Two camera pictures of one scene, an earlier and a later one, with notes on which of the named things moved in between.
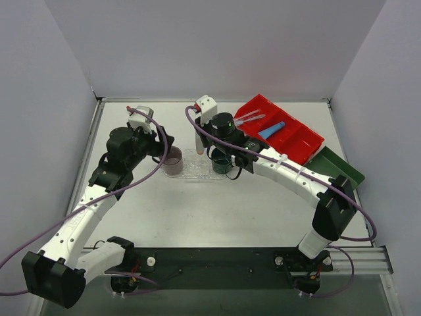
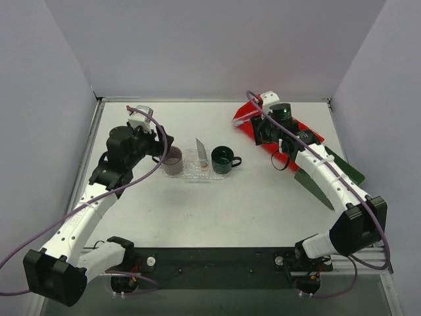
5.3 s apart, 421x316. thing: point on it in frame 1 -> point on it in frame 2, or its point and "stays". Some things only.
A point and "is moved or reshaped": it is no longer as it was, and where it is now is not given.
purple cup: x=172 y=164 stays
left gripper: x=163 y=141 stays
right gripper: x=202 y=126 -> x=258 y=128
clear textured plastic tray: x=197 y=166 stays
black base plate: x=225 y=268 stays
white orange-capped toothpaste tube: x=199 y=144 is moved or reshaped
